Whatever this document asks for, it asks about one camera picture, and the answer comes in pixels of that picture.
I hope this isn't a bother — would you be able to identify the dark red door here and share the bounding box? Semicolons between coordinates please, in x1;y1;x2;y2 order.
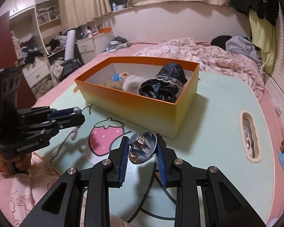
0;11;37;104

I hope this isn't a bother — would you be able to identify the beige curtain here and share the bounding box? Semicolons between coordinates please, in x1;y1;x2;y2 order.
62;0;235;29

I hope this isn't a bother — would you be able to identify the black bag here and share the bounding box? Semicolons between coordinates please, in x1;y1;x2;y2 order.
62;60;84;76

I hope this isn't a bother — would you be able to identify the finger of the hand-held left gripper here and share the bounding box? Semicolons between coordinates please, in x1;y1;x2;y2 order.
41;113;86;135
47;107;82;120

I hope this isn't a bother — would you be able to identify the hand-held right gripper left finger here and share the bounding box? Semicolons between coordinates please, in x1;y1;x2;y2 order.
19;136;129;227

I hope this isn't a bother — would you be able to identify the tan plush toy grey fur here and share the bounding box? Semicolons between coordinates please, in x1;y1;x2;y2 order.
101;72;146;93

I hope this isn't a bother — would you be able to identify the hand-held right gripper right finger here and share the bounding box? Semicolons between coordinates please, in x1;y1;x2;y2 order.
156;135;267;227

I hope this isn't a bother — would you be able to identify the orange cardboard box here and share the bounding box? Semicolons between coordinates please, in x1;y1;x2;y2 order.
74;56;200;140

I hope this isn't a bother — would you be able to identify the pink bed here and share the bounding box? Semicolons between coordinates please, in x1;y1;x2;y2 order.
32;41;284;218

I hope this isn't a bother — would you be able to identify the white drawer unit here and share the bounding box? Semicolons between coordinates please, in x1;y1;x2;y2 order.
22;57;50;88

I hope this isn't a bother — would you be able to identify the white wardrobe shelving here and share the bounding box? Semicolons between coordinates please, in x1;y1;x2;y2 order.
9;0;62;59

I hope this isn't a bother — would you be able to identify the cluster of toiletry bottles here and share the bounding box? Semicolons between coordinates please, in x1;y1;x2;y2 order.
80;24;103;38

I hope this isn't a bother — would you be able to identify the pink fleece pajamas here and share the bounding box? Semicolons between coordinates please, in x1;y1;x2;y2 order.
0;152;142;227

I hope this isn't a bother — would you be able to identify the yellow-green hanging cloth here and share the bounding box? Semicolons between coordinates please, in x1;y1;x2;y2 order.
248;8;276;74

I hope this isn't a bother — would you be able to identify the black lace-trimmed garment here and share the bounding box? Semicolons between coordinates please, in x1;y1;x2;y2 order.
138;63;188;103

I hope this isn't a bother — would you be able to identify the person's left hand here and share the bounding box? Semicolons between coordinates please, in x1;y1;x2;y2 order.
0;152;32;176

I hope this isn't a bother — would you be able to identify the white bead string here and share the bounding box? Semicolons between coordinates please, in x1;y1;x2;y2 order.
70;107;82;141

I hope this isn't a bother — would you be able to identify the pink floral quilt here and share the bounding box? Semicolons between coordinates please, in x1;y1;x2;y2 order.
133;37;265;103

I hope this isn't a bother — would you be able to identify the white nightstand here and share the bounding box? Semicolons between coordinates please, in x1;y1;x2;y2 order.
76;37;96;63

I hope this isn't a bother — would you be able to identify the white roll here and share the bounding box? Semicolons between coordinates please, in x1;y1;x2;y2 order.
64;30;76;61

